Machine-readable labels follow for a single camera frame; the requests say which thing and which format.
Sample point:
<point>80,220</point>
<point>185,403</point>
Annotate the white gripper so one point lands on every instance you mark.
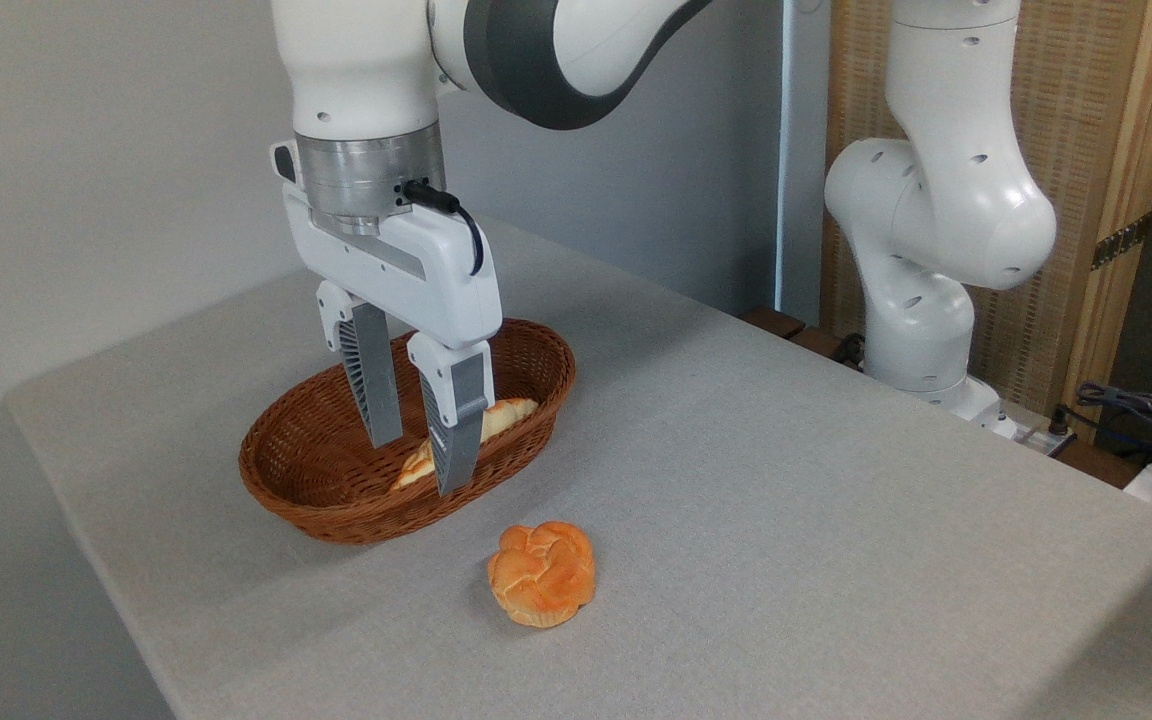
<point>426,270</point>

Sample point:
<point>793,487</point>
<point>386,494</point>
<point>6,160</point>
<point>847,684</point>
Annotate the long pale braided bread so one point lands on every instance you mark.
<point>511,412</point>

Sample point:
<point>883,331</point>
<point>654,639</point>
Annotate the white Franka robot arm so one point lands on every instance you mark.
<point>936,200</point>

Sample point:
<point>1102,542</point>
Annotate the round orange bread bun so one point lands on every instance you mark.
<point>542,575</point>

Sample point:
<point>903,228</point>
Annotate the brown wicker oval basket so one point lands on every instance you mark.
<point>336,510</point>

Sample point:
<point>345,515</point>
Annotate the metal screen hinge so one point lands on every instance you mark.
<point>1121,241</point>

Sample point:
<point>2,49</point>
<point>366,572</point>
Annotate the wooden woven folding screen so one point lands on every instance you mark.
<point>1076,100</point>

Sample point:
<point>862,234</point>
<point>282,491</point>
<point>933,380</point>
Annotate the white vertical frame post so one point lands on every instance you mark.
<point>802,150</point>

